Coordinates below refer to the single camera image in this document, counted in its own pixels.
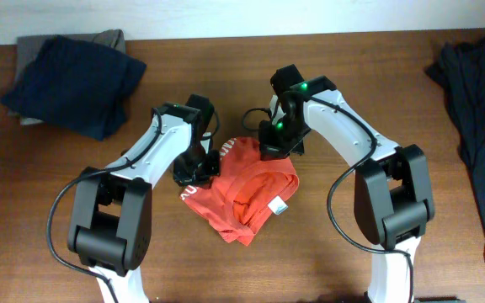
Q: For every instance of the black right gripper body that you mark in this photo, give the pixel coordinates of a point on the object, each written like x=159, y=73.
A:
x=273, y=139

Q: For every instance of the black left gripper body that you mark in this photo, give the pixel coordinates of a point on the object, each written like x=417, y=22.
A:
x=194, y=164

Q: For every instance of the red soccer t-shirt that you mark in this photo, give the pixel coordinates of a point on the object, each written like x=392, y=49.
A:
x=246, y=193

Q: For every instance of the navy garment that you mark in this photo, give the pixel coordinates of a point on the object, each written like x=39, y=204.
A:
x=77, y=85

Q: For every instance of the grey garment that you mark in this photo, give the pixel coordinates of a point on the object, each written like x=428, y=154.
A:
x=28, y=48

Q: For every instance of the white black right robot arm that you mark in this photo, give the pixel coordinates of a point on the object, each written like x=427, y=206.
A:
x=393, y=199

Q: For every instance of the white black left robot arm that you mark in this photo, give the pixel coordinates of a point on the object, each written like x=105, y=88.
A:
x=111, y=222

